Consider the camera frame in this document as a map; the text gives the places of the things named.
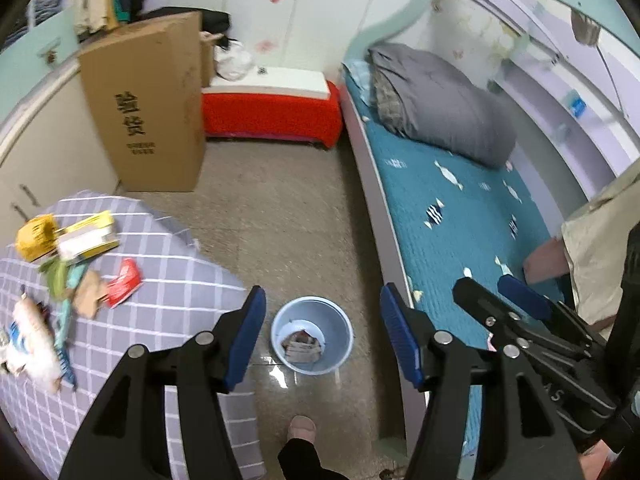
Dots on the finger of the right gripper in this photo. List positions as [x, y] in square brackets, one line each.
[534, 304]
[479, 302]

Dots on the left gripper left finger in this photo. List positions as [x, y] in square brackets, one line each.
[123, 435]

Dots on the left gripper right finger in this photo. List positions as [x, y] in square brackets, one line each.
[521, 436]

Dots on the brown paper scrap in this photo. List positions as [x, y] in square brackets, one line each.
[89, 295]

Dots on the red snack wrapper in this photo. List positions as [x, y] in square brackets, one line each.
[128, 280]

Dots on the green banana toy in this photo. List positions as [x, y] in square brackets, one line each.
[54, 271]

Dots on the printed paper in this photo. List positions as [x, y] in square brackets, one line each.
[302, 348]

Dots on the yellow bag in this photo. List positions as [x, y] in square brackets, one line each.
[37, 237]

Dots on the gold green white carton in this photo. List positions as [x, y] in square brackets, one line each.
[29, 347]

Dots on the yellow white carton box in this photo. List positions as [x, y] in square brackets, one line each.
[87, 238]

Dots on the teal patterned mattress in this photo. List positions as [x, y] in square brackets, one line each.
[437, 217]

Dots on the beige hanging garment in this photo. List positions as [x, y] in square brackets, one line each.
[591, 248]

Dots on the grey checked tablecloth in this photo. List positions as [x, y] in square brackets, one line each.
[182, 294]

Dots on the light blue plastic bucket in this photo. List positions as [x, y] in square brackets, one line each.
[323, 319]

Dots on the person's pink shoe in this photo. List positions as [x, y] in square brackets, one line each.
[302, 428]

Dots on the grey folded duvet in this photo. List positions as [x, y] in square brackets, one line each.
[423, 98]

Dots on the beige low cabinet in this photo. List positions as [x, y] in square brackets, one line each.
[50, 149]

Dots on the white board on bench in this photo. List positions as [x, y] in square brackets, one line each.
[274, 81]

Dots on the red fabric bench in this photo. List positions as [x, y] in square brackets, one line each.
[267, 116]

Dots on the white plastic bag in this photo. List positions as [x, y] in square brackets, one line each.
[234, 61]

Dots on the tall brown cardboard box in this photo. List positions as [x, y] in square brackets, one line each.
[142, 83]

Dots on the lilac teal stair cabinet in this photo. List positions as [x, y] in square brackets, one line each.
[42, 37]

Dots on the teal bunk bed frame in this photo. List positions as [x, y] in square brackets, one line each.
[574, 108]

